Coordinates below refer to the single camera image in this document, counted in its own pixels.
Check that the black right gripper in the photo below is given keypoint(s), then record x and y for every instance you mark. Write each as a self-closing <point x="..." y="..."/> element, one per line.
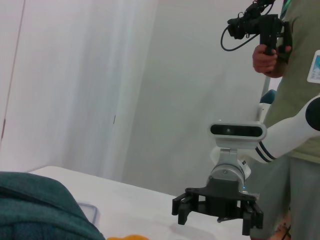
<point x="222" y="200"/>

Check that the yellow banana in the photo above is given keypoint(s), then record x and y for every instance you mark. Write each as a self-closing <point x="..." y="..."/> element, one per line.
<point x="130" y="237"/>

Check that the clear food container blue rim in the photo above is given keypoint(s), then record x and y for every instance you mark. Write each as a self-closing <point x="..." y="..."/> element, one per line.
<point x="95" y="212"/>

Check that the teal insulated lunch bag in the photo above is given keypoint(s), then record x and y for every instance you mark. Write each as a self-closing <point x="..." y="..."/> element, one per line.
<point x="37" y="212"/>

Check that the black video camera rig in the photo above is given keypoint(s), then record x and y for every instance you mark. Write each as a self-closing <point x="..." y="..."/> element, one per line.
<point x="265" y="27"/>

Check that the person's hand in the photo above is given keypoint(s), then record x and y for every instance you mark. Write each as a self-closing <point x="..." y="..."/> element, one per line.
<point x="262" y="62"/>

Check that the person in olive shirt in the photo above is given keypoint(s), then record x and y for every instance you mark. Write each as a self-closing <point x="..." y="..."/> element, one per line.
<point x="300" y="100"/>

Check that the white name badge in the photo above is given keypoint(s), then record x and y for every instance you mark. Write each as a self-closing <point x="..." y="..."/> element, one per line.
<point x="315" y="67"/>

